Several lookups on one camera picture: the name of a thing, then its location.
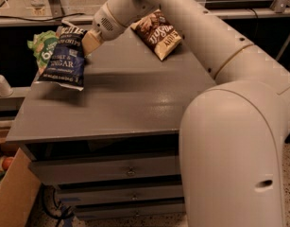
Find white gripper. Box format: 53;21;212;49
82;3;127;56

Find blue kettle chip bag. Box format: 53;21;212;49
37;26;86;91

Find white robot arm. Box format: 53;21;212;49
86;0;290;227

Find green dong rice chip bag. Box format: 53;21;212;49
27;30;59;74

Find brown sea salt chip bag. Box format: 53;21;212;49
130;9;182;61

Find white bottle at left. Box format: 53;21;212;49
0;75;13;97

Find grey drawer cabinet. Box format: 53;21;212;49
7;30;214;220

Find top drawer knob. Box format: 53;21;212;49
127;167;136;177

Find red round item in box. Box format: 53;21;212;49
2;157;13;171

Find cardboard box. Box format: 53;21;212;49
0;148;41;227

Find black cable on rail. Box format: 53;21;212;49
0;12;86;23

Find black cables under cabinet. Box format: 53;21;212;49
40;186;77;227

